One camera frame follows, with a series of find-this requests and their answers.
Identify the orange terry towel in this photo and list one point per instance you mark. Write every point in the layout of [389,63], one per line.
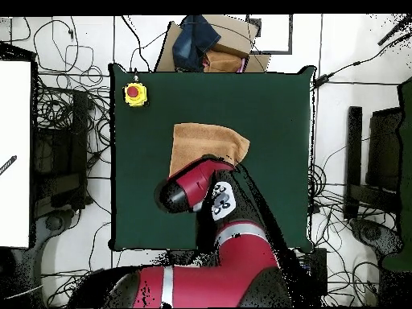
[206,141]

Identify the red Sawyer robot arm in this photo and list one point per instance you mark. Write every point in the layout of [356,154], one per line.
[238,264]

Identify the dark green table cloth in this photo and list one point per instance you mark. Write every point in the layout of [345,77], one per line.
[257,128]
[406,161]

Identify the yellow emergency stop button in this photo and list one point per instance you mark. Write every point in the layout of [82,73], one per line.
[135,95]

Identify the folded orange towel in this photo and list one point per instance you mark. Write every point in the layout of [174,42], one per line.
[222,61]

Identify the blue jeans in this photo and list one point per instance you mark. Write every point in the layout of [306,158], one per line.
[193,42]

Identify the black stand base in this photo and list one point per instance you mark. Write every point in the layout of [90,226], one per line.
[354,145]
[79,128]

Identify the brown cardboard box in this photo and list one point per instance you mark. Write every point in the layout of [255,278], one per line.
[235,35]

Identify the black power strip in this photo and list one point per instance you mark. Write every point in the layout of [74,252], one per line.
[320,257]

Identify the black striped rod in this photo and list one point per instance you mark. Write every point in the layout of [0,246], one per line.
[8,164]

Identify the black tripod leg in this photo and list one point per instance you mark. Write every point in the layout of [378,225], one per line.
[394,30]

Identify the black pedestal foot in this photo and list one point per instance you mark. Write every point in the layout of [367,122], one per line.
[53,222]
[370,233]

